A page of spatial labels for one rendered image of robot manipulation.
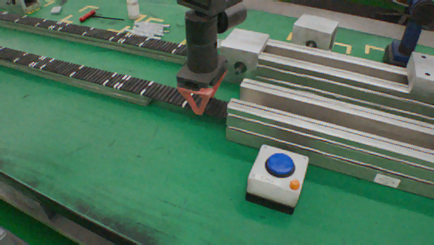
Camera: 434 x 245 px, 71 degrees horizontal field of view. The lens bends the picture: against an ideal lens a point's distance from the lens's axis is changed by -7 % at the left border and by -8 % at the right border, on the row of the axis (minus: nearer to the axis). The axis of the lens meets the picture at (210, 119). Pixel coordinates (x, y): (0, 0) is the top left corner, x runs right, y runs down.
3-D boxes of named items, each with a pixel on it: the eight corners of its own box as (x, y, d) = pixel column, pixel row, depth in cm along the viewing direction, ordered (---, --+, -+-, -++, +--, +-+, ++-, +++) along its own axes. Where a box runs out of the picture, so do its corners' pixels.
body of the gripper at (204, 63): (227, 63, 66) (229, 30, 61) (208, 91, 58) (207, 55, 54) (198, 58, 67) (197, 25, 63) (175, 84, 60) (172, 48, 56)
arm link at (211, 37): (177, 8, 54) (201, 17, 51) (204, -2, 58) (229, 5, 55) (179, 45, 59) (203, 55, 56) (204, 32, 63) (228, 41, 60)
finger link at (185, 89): (222, 104, 69) (223, 65, 63) (209, 125, 64) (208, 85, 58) (193, 96, 71) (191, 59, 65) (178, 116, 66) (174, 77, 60)
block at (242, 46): (215, 85, 78) (215, 50, 72) (233, 60, 87) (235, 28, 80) (251, 94, 75) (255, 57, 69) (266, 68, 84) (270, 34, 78)
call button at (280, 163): (263, 174, 50) (265, 165, 49) (270, 157, 53) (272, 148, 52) (288, 181, 49) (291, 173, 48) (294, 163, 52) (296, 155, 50)
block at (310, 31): (285, 60, 87) (290, 27, 81) (299, 43, 95) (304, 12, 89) (321, 70, 83) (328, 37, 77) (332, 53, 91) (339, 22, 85)
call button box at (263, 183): (244, 201, 53) (247, 176, 49) (261, 160, 60) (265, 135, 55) (292, 216, 50) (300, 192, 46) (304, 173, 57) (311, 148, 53)
